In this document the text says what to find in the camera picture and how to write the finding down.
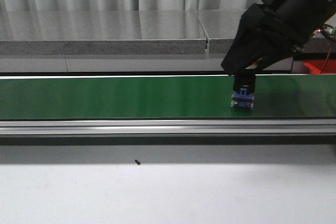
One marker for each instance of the green conveyor belt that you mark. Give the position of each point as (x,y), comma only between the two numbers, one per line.
(170,97)

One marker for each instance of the grey stone bench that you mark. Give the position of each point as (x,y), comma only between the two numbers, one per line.
(116,41)

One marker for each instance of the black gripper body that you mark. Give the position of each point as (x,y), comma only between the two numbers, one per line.
(295,20)

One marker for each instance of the red tray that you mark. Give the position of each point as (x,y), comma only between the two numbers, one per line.
(317,66)

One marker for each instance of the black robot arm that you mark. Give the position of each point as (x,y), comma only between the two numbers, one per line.
(275,30)

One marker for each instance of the yellow mushroom push button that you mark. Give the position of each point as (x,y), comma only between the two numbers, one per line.
(243,94)

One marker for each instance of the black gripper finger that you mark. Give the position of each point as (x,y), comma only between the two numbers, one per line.
(273,55)
(254,41)

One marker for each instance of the small green circuit board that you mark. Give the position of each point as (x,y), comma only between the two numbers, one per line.
(326,29)

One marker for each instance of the aluminium conveyor frame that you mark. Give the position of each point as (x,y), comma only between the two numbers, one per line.
(165,127)

